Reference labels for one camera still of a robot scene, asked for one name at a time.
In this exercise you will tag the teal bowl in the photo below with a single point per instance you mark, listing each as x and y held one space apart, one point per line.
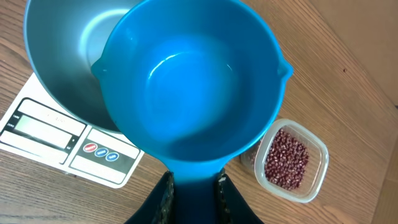
63 39

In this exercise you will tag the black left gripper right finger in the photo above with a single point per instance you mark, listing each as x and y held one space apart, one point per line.
231 207

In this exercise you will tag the white digital kitchen scale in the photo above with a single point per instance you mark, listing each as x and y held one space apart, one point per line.
36 127

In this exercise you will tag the red beans in container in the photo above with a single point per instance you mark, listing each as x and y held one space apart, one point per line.
286 161

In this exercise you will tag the blue plastic measuring scoop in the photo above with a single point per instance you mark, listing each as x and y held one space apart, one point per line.
193 83

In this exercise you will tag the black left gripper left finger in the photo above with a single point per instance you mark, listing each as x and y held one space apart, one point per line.
159 206

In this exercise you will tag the clear plastic bean container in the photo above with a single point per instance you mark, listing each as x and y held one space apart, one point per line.
254 159

